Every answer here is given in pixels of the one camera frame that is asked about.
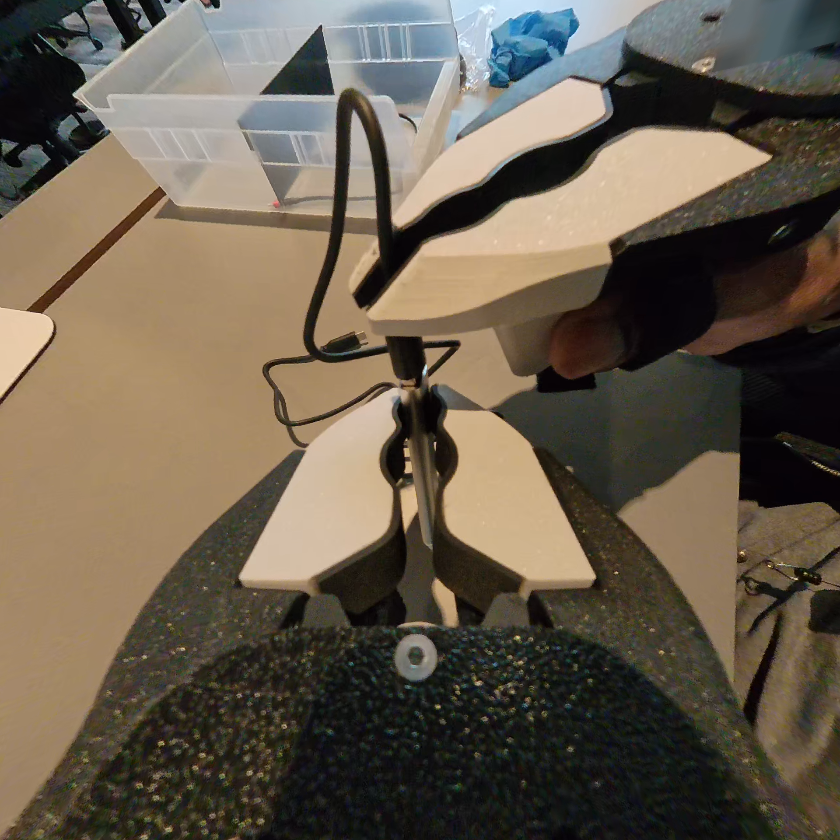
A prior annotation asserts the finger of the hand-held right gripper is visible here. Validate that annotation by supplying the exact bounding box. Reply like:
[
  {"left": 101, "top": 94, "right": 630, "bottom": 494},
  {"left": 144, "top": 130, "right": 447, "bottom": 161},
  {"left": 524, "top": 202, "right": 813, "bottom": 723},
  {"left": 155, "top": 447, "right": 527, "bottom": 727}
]
[
  {"left": 390, "top": 77, "right": 614, "bottom": 232},
  {"left": 348, "top": 126, "right": 773, "bottom": 378}
]

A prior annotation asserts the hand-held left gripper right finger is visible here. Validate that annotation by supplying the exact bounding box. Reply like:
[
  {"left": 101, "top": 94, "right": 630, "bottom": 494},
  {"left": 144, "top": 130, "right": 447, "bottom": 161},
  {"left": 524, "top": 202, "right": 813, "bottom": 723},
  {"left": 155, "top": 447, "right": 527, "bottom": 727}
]
[{"left": 430, "top": 385, "right": 598, "bottom": 630}]

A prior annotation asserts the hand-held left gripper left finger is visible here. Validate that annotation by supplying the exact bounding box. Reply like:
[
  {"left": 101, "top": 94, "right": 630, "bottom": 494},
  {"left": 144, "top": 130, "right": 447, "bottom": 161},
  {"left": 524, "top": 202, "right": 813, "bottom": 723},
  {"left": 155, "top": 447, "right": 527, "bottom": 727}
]
[{"left": 238, "top": 387, "right": 404, "bottom": 630}]

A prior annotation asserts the white usb hub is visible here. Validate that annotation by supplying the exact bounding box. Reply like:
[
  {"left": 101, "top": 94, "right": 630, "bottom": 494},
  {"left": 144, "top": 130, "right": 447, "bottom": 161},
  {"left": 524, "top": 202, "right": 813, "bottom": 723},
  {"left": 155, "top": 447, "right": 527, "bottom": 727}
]
[{"left": 400, "top": 367, "right": 438, "bottom": 550}]

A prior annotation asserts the black-plug usb cable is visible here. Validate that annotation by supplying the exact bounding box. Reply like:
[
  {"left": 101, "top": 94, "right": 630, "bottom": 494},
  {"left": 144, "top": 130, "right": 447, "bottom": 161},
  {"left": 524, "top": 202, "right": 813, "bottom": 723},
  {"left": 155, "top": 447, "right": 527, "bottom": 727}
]
[{"left": 262, "top": 88, "right": 462, "bottom": 448}]

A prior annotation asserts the clear plastic bin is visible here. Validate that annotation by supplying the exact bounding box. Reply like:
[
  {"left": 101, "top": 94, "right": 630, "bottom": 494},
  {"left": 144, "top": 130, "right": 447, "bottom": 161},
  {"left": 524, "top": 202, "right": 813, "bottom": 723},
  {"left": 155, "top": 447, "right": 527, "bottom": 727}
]
[{"left": 74, "top": 0, "right": 462, "bottom": 221}]

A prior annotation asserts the person's right hand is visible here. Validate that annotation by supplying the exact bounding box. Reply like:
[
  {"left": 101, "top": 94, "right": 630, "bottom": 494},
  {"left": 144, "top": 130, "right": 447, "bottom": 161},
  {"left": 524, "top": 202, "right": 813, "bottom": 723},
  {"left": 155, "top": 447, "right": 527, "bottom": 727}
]
[{"left": 550, "top": 215, "right": 840, "bottom": 382}]

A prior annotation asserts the blue crumpled glove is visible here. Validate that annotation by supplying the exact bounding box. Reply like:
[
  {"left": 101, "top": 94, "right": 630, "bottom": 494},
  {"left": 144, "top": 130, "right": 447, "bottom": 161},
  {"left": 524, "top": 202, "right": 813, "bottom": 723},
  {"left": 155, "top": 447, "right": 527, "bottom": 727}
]
[{"left": 489, "top": 8, "right": 581, "bottom": 89}]

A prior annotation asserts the clear plastic wrapper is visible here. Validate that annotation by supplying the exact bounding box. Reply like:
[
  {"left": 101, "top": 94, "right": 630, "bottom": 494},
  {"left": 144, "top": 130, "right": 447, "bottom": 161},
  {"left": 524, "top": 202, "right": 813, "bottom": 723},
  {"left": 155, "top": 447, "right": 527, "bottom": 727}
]
[{"left": 456, "top": 5, "right": 497, "bottom": 93}]

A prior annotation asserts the person's torso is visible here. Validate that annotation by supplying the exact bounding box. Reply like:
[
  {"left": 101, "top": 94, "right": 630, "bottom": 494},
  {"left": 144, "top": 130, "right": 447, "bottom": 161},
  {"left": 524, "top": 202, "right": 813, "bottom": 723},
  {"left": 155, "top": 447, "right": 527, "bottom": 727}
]
[{"left": 712, "top": 322, "right": 840, "bottom": 840}]

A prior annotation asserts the white document stand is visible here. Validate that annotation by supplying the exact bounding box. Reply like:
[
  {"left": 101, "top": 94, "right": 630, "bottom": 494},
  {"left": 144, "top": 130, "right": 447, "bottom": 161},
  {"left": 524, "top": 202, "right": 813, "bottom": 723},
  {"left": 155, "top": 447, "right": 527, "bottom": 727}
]
[{"left": 0, "top": 307, "right": 55, "bottom": 403}]

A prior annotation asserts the black lanyard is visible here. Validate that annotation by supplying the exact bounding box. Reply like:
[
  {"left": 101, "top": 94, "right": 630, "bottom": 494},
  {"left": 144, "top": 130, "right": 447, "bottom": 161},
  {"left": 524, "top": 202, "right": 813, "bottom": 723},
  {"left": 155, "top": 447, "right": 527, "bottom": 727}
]
[{"left": 740, "top": 548, "right": 840, "bottom": 634}]

